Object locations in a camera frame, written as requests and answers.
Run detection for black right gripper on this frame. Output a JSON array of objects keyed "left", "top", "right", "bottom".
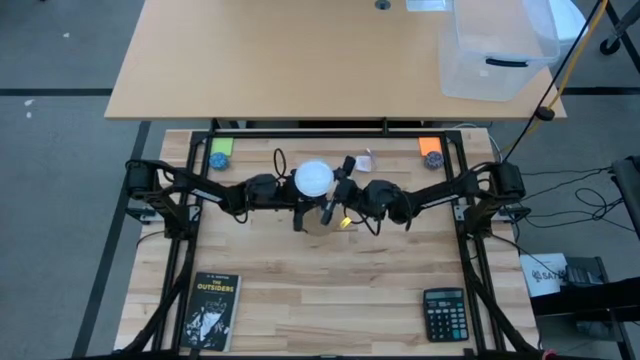
[{"left": 318, "top": 155, "right": 364, "bottom": 226}]

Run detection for green sticky note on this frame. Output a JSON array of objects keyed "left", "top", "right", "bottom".
[{"left": 209, "top": 137, "right": 235, "bottom": 158}]

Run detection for dark patterned tape roll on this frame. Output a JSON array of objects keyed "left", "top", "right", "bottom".
[{"left": 423, "top": 150, "right": 445, "bottom": 171}]

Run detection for orange sticky note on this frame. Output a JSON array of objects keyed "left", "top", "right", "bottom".
[{"left": 417, "top": 136, "right": 444, "bottom": 157}]

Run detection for light wooden desk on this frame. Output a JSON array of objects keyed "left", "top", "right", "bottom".
[{"left": 103, "top": 0, "right": 568, "bottom": 121}]

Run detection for black Outsiders paperback book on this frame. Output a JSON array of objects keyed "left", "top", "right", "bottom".
[{"left": 178, "top": 271, "right": 243, "bottom": 353}]

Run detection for black desk calculator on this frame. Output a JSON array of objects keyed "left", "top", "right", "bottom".
[{"left": 422, "top": 286, "right": 470, "bottom": 343}]

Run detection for white desk outlet plate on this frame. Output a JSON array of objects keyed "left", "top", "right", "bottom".
[{"left": 404, "top": 0, "right": 446, "bottom": 12}]

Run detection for clear plastic storage bin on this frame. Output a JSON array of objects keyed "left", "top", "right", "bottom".
[{"left": 438, "top": 0, "right": 561, "bottom": 103}]

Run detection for white printed box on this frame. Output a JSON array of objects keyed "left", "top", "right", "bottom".
[{"left": 519, "top": 252, "right": 569, "bottom": 298}]

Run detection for black equipment cart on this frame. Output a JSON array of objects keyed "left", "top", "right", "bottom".
[{"left": 529, "top": 257, "right": 640, "bottom": 360}]

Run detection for black chair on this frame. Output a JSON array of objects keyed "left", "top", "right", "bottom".
[{"left": 610, "top": 154, "right": 640, "bottom": 241}]

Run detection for black stand leg with caster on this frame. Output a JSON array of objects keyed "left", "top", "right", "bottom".
[{"left": 598, "top": 0, "right": 640, "bottom": 56}]

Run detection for black metal table frame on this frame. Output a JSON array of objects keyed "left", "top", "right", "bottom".
[{"left": 114, "top": 127, "right": 539, "bottom": 360}]

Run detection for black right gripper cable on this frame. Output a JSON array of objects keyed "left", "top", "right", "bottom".
[{"left": 349, "top": 207, "right": 385, "bottom": 237}]

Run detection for long black cable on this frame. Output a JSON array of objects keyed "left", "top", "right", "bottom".
[{"left": 498, "top": 0, "right": 601, "bottom": 164}]

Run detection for black floor cables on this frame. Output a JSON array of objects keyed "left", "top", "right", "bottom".
[{"left": 519, "top": 164, "right": 626, "bottom": 234}]

